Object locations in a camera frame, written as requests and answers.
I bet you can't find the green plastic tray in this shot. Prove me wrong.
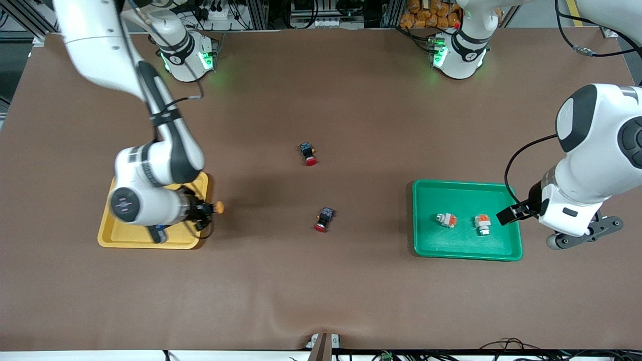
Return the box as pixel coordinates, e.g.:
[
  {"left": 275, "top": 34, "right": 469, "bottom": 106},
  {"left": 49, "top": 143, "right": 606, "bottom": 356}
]
[{"left": 412, "top": 179, "right": 524, "bottom": 262}]

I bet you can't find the yellow plastic tray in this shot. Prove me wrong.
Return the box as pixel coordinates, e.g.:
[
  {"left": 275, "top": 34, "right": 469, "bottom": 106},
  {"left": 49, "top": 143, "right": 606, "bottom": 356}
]
[{"left": 97, "top": 171, "right": 209, "bottom": 250}]

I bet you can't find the brown table mat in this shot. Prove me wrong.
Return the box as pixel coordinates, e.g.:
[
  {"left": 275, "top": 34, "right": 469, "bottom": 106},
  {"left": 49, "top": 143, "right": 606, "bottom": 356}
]
[{"left": 0, "top": 28, "right": 642, "bottom": 351}]

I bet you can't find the metal mat clamp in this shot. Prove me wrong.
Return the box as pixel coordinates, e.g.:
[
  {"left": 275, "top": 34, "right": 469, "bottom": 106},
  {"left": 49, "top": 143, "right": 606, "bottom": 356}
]
[{"left": 306, "top": 332, "right": 342, "bottom": 361}]

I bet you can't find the white power strip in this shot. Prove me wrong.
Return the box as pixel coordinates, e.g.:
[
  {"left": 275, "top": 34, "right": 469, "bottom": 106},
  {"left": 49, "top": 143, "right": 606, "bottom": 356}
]
[{"left": 198, "top": 4, "right": 236, "bottom": 21}]

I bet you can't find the orange packets pile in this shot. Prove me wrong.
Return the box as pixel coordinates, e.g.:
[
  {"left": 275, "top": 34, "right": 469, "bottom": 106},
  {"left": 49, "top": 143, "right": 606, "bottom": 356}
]
[{"left": 400, "top": 0, "right": 459, "bottom": 29}]

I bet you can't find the white box device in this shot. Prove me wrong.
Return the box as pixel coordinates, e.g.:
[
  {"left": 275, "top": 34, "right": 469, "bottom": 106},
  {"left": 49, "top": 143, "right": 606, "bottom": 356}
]
[{"left": 288, "top": 15, "right": 364, "bottom": 29}]

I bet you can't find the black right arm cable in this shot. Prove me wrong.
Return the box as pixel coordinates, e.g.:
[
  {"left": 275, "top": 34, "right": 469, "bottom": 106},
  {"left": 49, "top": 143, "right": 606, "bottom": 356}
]
[{"left": 118, "top": 0, "right": 215, "bottom": 240}]

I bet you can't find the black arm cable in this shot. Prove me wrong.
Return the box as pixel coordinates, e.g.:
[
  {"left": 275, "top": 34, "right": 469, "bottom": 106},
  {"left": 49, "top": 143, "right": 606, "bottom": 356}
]
[
  {"left": 118, "top": 0, "right": 215, "bottom": 240},
  {"left": 504, "top": 0, "right": 642, "bottom": 206}
]

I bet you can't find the red push button switch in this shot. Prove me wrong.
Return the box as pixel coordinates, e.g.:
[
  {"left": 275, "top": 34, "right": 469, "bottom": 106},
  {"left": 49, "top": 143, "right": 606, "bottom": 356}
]
[
  {"left": 314, "top": 206, "right": 336, "bottom": 233},
  {"left": 299, "top": 142, "right": 319, "bottom": 167}
]

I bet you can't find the black cable bundle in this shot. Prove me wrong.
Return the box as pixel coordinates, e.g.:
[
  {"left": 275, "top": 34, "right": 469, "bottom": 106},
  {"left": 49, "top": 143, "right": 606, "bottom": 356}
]
[{"left": 471, "top": 338, "right": 642, "bottom": 361}]

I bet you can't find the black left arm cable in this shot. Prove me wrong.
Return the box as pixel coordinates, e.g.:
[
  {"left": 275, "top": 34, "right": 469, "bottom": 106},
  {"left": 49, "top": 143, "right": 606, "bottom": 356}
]
[{"left": 504, "top": 0, "right": 642, "bottom": 206}]

